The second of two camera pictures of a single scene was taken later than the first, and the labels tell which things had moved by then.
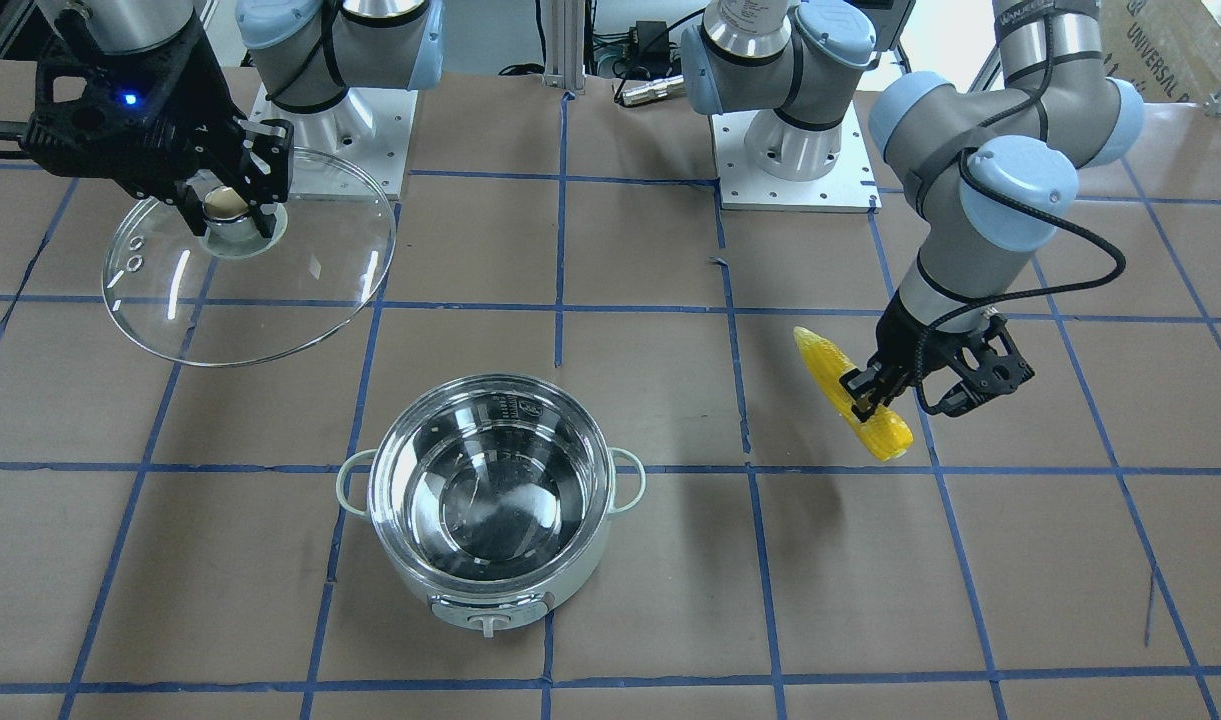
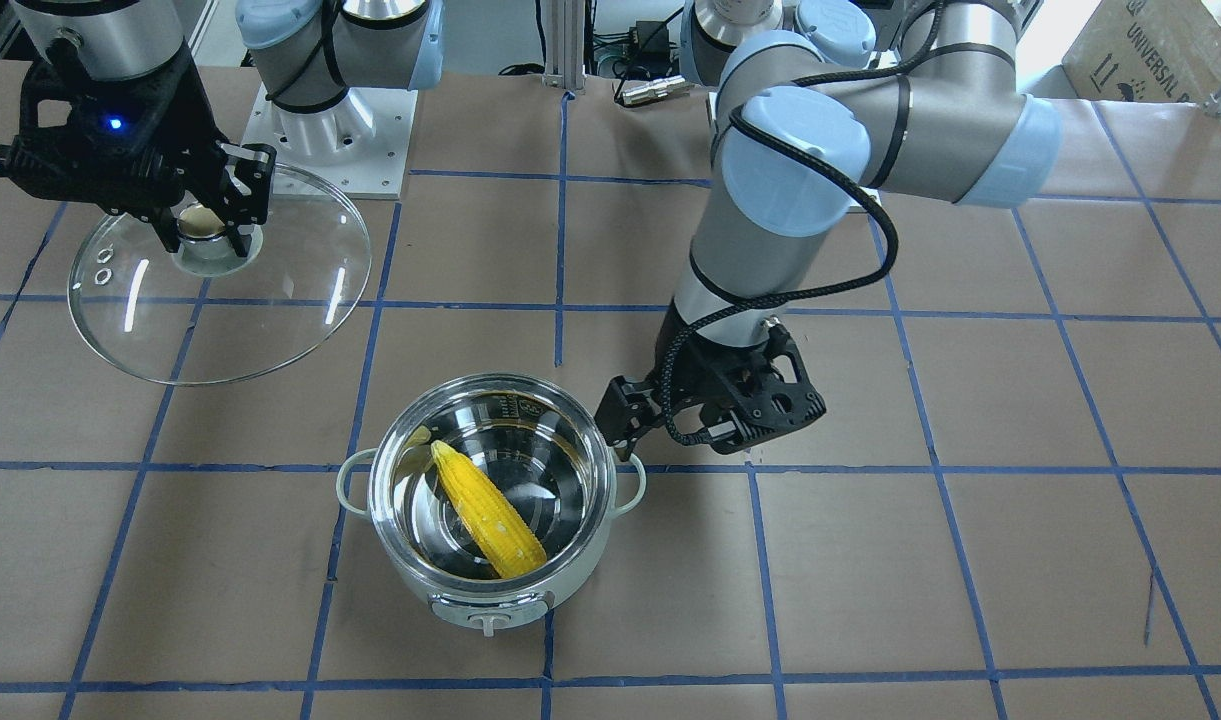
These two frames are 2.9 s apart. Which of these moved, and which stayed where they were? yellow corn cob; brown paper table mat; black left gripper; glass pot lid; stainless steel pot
Moved: black left gripper; yellow corn cob; glass pot lid
Stayed: stainless steel pot; brown paper table mat
